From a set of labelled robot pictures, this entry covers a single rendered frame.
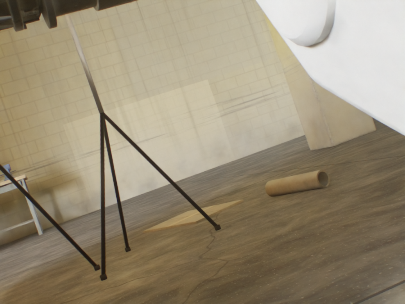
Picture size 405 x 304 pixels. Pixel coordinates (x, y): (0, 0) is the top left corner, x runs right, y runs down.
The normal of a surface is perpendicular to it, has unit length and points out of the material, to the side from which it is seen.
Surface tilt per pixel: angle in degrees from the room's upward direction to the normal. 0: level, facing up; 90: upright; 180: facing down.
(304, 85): 90
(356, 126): 90
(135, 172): 90
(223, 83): 90
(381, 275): 0
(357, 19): 113
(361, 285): 0
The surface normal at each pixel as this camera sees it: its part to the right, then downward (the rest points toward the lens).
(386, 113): -0.66, 0.66
